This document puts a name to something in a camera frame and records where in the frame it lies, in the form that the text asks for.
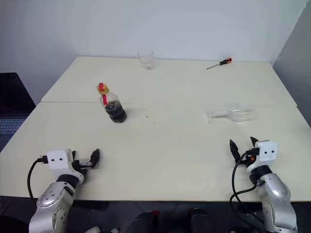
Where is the clear wine glass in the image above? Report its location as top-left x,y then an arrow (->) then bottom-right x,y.
205,105 -> 256,123

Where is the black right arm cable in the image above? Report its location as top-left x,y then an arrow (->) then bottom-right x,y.
229,148 -> 266,230

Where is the dark rounded shape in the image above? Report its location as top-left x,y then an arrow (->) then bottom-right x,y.
132,210 -> 160,233
189,207 -> 215,233

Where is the cola bottle with yellow cap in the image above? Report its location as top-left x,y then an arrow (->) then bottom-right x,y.
98,90 -> 128,124

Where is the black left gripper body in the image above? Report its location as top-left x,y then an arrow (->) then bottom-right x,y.
71,157 -> 91,176

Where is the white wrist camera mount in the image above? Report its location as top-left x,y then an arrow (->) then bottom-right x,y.
245,140 -> 278,174
46,150 -> 84,181

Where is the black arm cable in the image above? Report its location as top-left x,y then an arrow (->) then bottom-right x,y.
27,155 -> 50,202
229,148 -> 266,230

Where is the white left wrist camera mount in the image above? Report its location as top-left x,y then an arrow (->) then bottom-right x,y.
46,150 -> 84,181

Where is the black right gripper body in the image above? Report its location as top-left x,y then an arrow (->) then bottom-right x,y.
239,148 -> 259,168

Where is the yellow bottle cap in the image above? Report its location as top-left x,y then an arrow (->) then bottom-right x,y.
96,82 -> 110,95

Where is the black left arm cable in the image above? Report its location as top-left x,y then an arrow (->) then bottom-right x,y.
27,155 -> 50,202

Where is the black laptop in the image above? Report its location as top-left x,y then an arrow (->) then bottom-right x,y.
0,72 -> 37,152

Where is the clear glass tumbler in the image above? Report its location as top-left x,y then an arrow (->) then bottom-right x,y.
137,50 -> 156,71

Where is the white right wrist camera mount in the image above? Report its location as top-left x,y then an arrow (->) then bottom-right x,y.
245,140 -> 278,174

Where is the orange and black screwdriver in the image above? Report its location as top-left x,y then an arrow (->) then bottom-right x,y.
206,57 -> 233,70

